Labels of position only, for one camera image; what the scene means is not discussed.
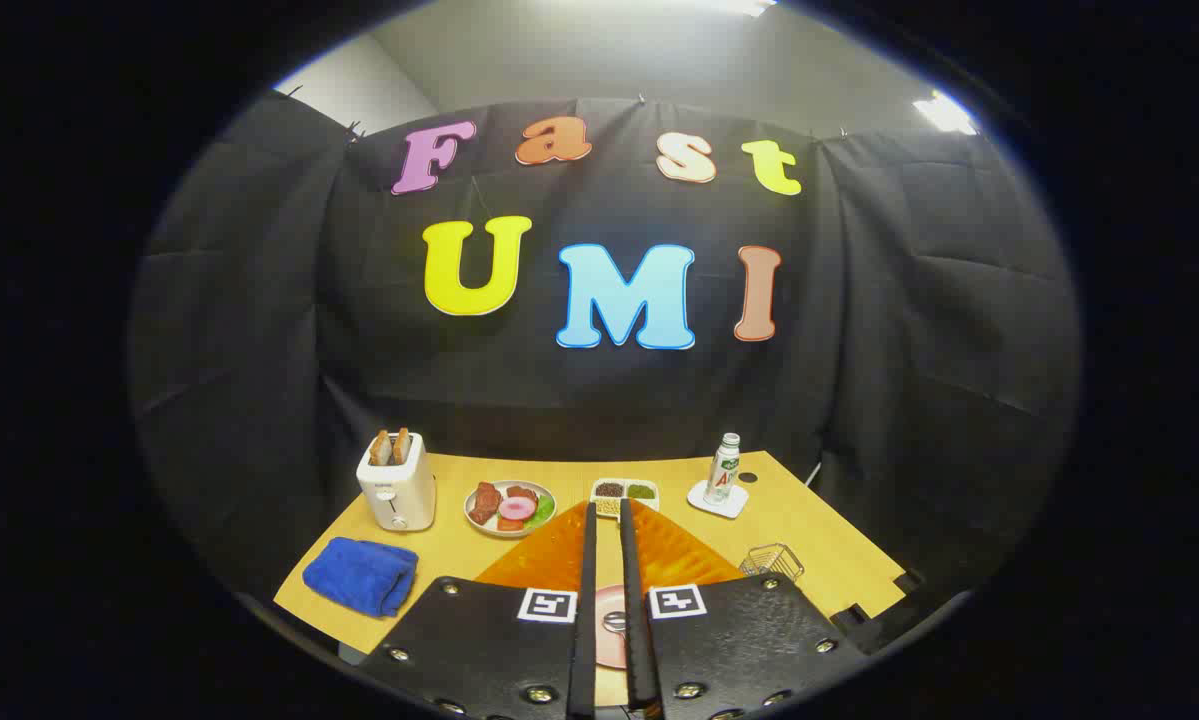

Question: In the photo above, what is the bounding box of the metal wire basket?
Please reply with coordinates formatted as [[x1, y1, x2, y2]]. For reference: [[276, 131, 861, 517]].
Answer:
[[739, 543, 806, 585]]

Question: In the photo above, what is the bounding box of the blue folded towel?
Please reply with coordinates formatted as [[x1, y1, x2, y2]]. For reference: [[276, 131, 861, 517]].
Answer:
[[303, 537, 420, 618]]

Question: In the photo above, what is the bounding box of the white plate of food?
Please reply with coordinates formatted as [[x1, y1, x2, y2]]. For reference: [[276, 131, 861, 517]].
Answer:
[[464, 480, 558, 539]]

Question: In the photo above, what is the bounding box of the white drink bottle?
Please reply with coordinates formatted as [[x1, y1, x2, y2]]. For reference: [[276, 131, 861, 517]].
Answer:
[[703, 433, 742, 506]]

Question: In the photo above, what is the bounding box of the pink plate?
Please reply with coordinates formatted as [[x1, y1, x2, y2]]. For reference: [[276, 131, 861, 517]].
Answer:
[[595, 584, 628, 671]]

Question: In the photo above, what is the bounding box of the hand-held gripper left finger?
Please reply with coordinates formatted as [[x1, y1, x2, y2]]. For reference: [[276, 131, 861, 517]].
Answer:
[[357, 498, 600, 720]]

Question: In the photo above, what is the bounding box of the white toaster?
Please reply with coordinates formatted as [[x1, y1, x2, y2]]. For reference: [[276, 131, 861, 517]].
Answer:
[[356, 432, 437, 533]]

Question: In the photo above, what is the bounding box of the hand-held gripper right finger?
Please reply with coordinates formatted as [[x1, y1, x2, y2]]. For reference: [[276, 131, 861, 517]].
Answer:
[[617, 498, 872, 720]]

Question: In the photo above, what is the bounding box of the white square coaster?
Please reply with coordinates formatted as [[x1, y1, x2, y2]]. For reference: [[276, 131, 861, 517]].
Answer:
[[687, 480, 750, 520]]

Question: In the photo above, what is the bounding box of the black backdrop cloth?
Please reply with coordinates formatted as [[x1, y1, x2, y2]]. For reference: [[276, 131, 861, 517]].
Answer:
[[129, 90, 1080, 641]]

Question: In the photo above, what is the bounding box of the white compartment dish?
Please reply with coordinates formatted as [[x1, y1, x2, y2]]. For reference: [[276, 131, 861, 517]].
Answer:
[[591, 478, 660, 519]]

